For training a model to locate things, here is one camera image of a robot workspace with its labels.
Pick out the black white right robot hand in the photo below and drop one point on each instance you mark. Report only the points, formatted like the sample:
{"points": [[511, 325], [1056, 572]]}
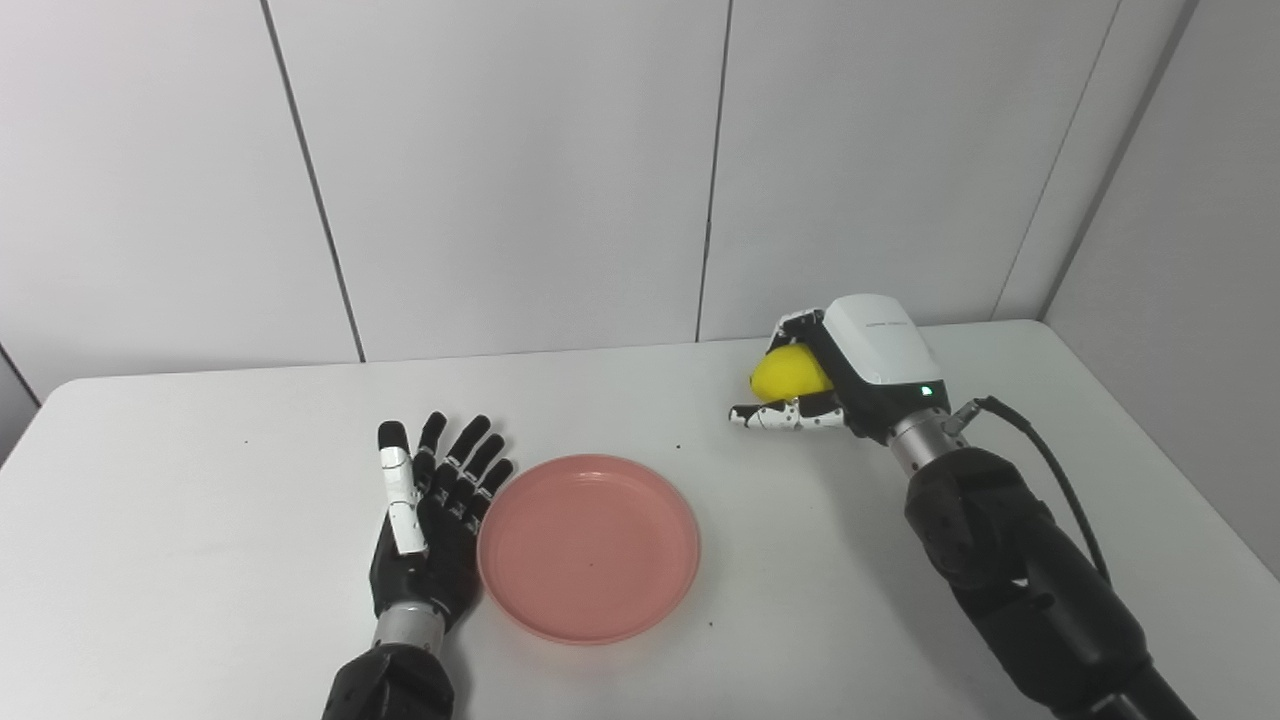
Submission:
{"points": [[880, 370]]}

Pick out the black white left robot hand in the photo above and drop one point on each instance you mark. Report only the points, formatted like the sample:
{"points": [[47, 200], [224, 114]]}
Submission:
{"points": [[440, 570]]}

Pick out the yellow lemon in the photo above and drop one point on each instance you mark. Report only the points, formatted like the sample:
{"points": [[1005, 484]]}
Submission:
{"points": [[785, 375]]}

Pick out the pink round plate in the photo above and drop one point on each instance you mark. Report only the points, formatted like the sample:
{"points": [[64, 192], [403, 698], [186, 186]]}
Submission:
{"points": [[588, 548]]}

